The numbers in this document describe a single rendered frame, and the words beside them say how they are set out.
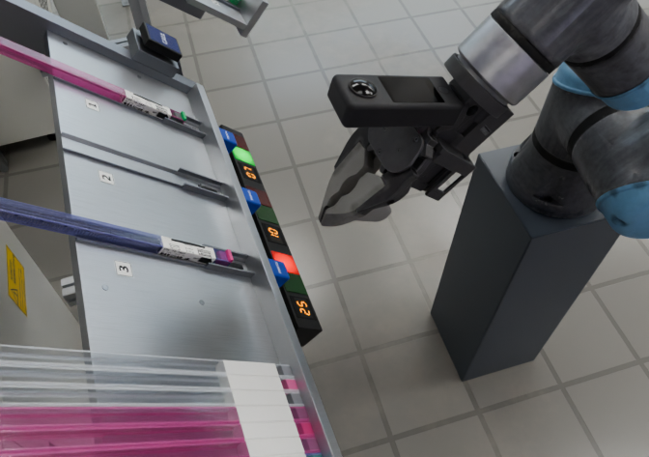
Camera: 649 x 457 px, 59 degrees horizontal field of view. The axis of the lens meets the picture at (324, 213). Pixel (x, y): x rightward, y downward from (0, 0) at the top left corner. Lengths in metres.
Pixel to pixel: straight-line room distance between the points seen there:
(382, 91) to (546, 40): 0.14
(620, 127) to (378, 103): 0.37
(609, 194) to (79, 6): 0.81
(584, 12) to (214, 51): 1.71
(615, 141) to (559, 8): 0.28
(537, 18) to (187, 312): 0.38
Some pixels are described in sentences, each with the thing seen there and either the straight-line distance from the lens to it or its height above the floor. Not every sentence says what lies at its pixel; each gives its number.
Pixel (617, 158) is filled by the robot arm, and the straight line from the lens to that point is 0.76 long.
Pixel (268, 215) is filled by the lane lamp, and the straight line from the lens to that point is 0.74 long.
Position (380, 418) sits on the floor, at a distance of 1.32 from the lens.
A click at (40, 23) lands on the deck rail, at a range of 0.75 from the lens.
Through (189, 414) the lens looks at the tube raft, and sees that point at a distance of 0.46.
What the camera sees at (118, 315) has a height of 0.83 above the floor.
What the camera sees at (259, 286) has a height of 0.73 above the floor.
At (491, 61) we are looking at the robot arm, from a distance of 0.52.
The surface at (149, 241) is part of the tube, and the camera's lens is 0.54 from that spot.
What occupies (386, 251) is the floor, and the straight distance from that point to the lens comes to 1.51.
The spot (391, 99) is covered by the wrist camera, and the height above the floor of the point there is 0.92.
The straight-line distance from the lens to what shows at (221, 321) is 0.55.
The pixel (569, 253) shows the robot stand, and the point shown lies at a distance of 1.01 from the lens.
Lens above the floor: 1.24
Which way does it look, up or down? 52 degrees down
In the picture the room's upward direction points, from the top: straight up
